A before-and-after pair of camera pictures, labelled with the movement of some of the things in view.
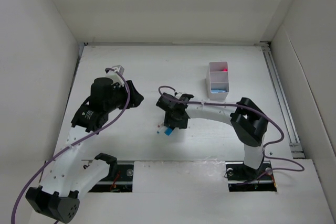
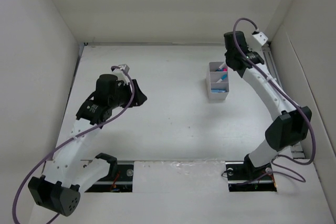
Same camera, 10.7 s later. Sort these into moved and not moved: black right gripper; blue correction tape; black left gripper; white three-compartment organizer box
Moved: black right gripper
Not moved: white three-compartment organizer box; black left gripper; blue correction tape
